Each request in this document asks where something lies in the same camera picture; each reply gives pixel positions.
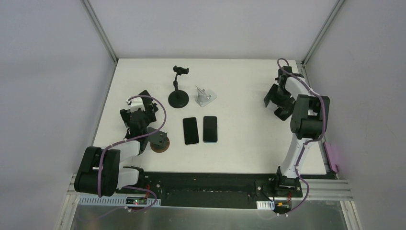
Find black round disc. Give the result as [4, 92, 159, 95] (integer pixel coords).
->
[168, 66, 189, 109]

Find black phone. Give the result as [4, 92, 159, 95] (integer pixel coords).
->
[182, 117, 199, 145]

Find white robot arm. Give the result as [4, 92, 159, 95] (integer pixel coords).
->
[74, 117, 154, 196]

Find dark phone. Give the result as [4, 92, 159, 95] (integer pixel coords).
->
[203, 116, 218, 143]

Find purple phone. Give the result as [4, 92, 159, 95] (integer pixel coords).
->
[323, 141, 339, 173]

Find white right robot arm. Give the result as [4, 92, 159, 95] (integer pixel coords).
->
[263, 66, 330, 196]

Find grey stand with brown base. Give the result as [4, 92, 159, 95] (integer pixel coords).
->
[147, 127, 170, 153]

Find black folding phone stand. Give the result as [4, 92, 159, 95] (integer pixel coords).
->
[139, 90, 150, 96]

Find silver metal phone stand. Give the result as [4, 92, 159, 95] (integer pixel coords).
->
[195, 86, 217, 107]

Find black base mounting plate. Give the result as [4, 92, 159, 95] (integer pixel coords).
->
[115, 171, 305, 210]

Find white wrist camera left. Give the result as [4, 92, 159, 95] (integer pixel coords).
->
[126, 97, 145, 110]

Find aluminium frame rail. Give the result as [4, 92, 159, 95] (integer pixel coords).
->
[306, 179, 353, 201]

